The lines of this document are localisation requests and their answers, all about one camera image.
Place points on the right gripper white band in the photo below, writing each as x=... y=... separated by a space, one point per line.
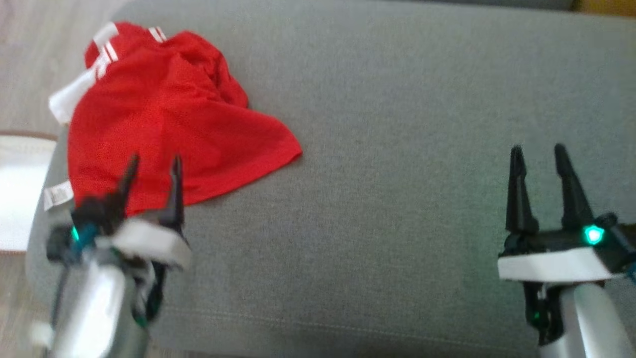
x=551 y=263

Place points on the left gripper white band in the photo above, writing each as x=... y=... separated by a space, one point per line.
x=149 y=241

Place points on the red shirt thin white stripes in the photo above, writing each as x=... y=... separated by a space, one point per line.
x=174 y=129

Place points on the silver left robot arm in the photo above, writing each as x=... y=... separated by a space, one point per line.
x=94 y=308

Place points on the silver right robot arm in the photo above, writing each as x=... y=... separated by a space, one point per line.
x=591 y=323

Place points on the white laundry basket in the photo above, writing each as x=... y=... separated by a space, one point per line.
x=20 y=189

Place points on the grey sofa seat cushion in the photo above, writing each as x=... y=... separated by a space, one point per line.
x=397 y=149

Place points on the yellow sofa body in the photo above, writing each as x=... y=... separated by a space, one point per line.
x=611 y=6

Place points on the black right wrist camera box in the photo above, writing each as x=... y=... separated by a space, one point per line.
x=618 y=238

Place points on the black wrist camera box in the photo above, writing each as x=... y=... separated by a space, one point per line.
x=57 y=243
x=618 y=238

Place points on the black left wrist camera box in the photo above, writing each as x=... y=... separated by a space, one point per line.
x=57 y=243

